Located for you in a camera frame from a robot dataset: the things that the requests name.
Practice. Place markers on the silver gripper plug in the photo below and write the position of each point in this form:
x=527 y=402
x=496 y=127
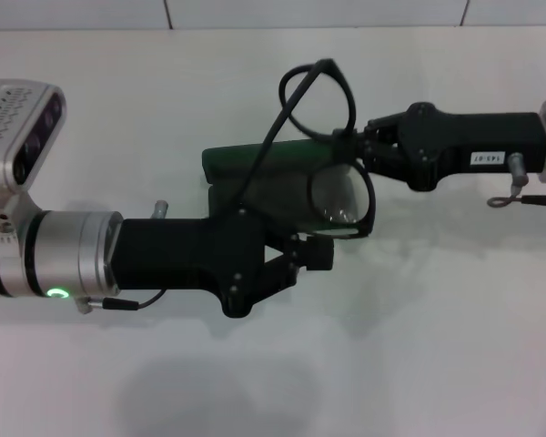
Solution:
x=160 y=209
x=518 y=170

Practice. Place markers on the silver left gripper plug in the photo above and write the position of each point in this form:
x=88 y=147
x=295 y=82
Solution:
x=160 y=209

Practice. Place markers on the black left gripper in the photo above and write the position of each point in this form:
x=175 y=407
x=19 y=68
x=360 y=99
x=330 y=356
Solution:
x=186 y=255

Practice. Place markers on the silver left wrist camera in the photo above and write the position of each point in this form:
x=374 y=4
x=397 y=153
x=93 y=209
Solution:
x=9 y=127

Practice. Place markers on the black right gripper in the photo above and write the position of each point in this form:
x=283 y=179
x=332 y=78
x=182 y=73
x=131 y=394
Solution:
x=459 y=143

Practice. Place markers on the green glasses case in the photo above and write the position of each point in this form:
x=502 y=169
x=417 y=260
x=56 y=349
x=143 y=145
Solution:
x=236 y=157

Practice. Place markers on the black glasses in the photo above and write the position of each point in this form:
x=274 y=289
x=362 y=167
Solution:
x=372 y=205

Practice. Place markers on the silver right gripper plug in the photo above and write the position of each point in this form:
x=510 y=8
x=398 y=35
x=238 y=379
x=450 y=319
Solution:
x=518 y=170

